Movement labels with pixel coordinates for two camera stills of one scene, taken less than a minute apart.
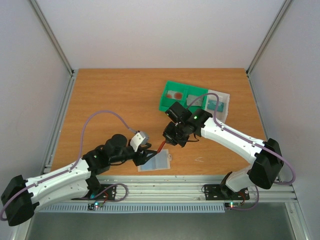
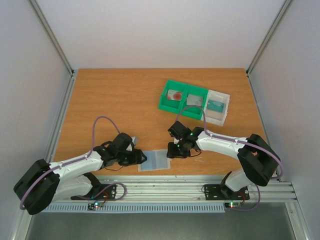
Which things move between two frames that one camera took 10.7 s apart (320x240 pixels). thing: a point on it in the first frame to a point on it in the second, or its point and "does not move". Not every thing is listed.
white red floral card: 198,102 does not move
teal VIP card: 212,105 does not move
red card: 161,146 to 174,95
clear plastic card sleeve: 160,161 does not move
